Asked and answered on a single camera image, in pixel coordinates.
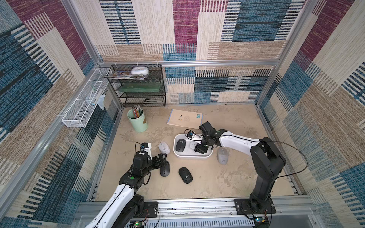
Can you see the beige open book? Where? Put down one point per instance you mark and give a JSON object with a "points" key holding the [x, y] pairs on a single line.
{"points": [[190, 120]]}

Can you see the white wire wall basket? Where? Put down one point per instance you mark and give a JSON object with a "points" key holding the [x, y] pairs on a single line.
{"points": [[91, 96]]}

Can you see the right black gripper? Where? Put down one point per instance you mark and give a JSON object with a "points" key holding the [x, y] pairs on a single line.
{"points": [[204, 142]]}

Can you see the white oval device on shelf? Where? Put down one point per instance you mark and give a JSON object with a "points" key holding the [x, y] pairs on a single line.
{"points": [[140, 71]]}

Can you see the grey mouse with buttons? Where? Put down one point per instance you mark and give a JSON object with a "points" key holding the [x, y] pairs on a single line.
{"points": [[222, 156]]}

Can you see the black wire mesh shelf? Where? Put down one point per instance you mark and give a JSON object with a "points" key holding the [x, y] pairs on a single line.
{"points": [[149, 92]]}

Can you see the white plastic storage box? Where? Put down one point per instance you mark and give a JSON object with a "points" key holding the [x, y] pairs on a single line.
{"points": [[188, 151]]}

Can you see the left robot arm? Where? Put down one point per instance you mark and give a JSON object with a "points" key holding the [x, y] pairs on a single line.
{"points": [[125, 203]]}

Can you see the mint green pencil cup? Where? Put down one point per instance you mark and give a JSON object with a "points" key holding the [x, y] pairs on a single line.
{"points": [[139, 124]]}

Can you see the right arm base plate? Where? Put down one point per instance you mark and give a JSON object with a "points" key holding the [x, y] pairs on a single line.
{"points": [[247, 206]]}

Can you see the black Lecoo side mouse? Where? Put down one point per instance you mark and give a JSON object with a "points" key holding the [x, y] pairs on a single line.
{"points": [[165, 170]]}

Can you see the coloured pencils bunch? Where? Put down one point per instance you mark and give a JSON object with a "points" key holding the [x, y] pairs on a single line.
{"points": [[137, 111]]}

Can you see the white ribbed mouse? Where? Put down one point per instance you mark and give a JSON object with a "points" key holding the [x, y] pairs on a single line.
{"points": [[164, 148]]}

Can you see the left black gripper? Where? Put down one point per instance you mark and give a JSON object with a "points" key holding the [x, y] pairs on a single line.
{"points": [[161, 162]]}

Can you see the black mouse with logo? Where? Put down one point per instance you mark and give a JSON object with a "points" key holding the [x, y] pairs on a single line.
{"points": [[180, 145]]}

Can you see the magazine on shelf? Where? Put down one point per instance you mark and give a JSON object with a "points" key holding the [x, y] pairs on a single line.
{"points": [[124, 75]]}

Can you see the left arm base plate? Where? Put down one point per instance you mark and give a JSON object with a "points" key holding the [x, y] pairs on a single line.
{"points": [[149, 210]]}

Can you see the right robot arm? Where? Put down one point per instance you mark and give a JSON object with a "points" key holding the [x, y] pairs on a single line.
{"points": [[266, 157]]}

